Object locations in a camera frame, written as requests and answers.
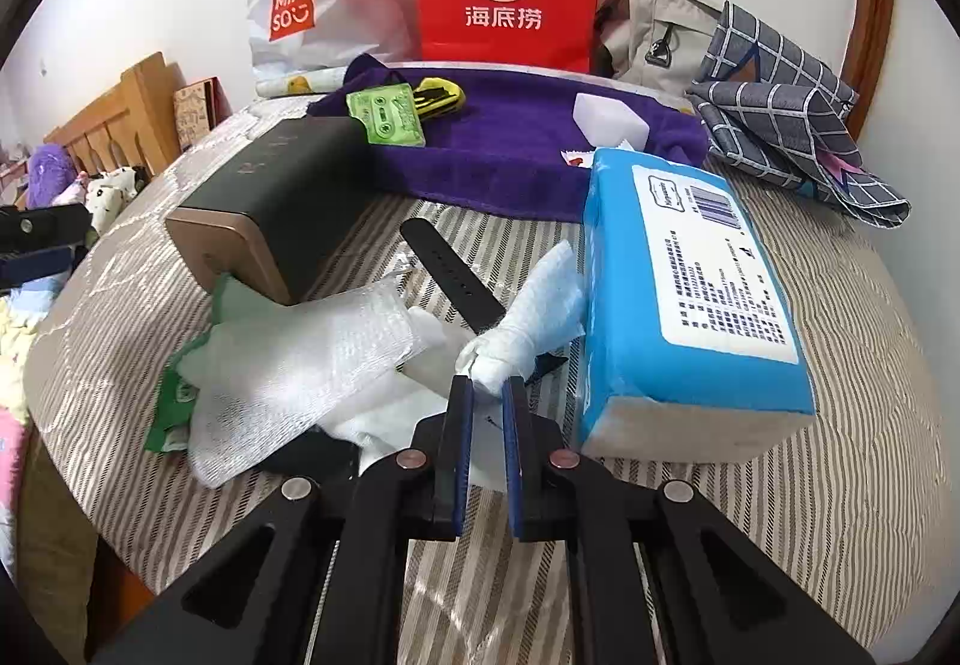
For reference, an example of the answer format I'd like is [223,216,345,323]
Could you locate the white bubble-wrap sheet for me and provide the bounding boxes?
[172,277,446,488]

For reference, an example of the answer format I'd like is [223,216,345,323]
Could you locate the white tissue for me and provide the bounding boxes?
[455,241,586,397]

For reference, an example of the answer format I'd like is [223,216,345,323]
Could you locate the purple plush toy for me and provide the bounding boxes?
[26,143,78,210]

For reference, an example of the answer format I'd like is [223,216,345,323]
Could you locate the white spotted plush toy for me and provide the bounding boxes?
[85,166,149,238]

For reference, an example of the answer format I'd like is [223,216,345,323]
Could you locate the wooden headboard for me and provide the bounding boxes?
[44,52,181,177]

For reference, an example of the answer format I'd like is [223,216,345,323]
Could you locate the blue tissue pack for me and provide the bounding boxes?
[578,148,817,463]

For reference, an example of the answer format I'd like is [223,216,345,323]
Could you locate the brown patterned notebook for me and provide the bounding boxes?
[172,77,231,151]

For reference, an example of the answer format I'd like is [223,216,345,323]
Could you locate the green wet-wipe packet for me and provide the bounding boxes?
[143,273,287,456]

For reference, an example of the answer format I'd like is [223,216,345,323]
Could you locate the dark green gift box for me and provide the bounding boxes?
[166,116,373,305]

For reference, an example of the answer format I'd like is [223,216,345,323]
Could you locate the striped quilt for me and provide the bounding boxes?
[25,99,953,663]

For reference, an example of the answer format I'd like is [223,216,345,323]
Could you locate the small printed snack packet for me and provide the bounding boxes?
[562,149,594,169]

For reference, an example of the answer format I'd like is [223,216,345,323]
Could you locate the purple fleece blanket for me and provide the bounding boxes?
[308,55,708,223]

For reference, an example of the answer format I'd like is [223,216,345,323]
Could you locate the white sponge block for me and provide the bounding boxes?
[573,93,649,151]

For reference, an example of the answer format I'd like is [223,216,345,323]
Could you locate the green cassette-print pouch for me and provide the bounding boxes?
[347,83,427,146]

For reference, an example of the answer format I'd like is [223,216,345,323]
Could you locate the yellow black pouch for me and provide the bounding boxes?
[413,77,467,122]

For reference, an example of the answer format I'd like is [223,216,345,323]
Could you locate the grey plaid cloth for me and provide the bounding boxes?
[686,2,911,229]

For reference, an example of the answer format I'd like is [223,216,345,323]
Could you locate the beige backpack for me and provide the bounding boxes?
[590,0,722,98]

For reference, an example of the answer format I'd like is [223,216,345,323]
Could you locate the black watch strap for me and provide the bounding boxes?
[398,216,570,387]

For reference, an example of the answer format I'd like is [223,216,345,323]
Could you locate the wooden door frame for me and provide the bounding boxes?
[841,0,895,140]

